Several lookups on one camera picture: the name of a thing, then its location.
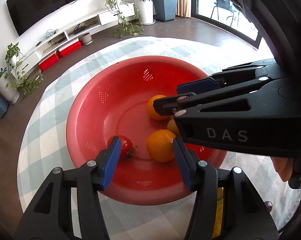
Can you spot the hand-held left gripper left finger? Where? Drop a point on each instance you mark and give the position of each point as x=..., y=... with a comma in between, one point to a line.
x=113, y=162

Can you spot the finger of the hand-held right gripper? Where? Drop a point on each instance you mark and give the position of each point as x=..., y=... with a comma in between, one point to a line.
x=170, y=105
x=195, y=85

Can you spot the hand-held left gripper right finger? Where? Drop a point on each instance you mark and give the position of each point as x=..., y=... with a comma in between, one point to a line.
x=183, y=165

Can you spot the orange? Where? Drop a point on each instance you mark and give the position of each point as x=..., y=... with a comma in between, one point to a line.
x=172, y=127
x=151, y=113
x=160, y=146

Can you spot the red tomato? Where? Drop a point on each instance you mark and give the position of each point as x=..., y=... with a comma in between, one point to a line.
x=125, y=145

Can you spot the red plastic strainer bowl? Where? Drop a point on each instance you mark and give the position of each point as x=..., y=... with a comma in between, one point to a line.
x=120, y=120

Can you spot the person's right hand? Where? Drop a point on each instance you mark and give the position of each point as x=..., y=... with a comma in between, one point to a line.
x=284, y=167

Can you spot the checked tablecloth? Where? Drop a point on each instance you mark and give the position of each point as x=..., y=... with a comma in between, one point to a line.
x=53, y=120

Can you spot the glass sliding door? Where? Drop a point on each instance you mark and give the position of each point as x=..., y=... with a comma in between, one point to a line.
x=256, y=41

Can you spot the dark purple round fruit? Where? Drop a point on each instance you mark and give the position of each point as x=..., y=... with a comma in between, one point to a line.
x=268, y=205

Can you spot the tall plant in grey pot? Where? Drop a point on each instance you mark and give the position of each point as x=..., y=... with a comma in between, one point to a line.
x=165, y=6

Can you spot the black outdoor chair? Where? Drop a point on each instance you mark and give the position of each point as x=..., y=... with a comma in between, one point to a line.
x=224, y=1

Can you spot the bushy plant in white pot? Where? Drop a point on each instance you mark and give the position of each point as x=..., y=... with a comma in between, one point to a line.
x=145, y=11

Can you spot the small grey empty pot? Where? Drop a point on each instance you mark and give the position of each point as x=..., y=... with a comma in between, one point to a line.
x=86, y=38

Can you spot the red storage box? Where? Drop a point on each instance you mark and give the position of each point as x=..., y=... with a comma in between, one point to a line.
x=70, y=48
x=49, y=61

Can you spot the black set-top box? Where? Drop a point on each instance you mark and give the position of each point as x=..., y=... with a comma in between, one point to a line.
x=78, y=30

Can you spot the white television cabinet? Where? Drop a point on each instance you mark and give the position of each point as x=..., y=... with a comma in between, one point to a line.
x=73, y=27

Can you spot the plant in ribbed white pot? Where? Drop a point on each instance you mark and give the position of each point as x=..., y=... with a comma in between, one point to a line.
x=6, y=90

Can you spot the trailing pothos plant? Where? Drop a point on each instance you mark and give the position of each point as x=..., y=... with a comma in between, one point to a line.
x=13, y=52

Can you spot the black wall television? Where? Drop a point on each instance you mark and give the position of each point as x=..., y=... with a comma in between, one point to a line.
x=45, y=5

